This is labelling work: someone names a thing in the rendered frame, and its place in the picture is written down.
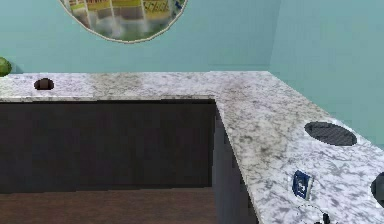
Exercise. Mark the dark cabinet with marble worktop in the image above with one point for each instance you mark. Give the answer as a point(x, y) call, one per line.
point(133, 146)

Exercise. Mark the blue and white card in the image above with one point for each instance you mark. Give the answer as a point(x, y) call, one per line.
point(301, 184)

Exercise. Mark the small brown round object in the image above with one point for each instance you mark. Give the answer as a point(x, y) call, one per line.
point(43, 84)

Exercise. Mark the small black faucet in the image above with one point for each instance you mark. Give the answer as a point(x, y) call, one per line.
point(325, 219)

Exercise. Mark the green round fruit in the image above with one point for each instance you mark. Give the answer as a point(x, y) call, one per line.
point(4, 66)

